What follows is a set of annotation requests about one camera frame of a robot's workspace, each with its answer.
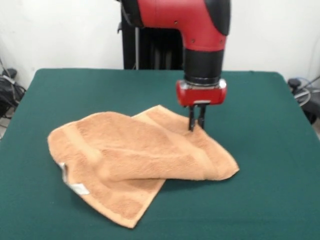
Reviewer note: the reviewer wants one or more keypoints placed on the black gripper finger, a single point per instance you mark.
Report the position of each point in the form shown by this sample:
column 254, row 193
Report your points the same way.
column 192, row 120
column 201, row 117

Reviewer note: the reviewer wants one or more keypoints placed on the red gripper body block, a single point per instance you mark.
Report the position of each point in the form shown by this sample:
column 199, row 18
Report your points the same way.
column 200, row 96

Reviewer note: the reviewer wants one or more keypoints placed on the orange terry towel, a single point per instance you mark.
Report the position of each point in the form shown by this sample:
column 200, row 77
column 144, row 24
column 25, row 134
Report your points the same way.
column 130, row 155

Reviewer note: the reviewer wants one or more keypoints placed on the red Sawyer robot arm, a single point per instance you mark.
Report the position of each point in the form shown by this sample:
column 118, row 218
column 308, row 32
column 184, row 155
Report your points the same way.
column 175, row 15

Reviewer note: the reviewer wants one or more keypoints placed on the dark green table cloth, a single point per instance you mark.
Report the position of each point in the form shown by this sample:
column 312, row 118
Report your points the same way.
column 250, row 187

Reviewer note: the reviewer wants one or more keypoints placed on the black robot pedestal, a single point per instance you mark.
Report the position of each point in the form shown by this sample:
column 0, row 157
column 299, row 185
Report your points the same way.
column 150, row 50

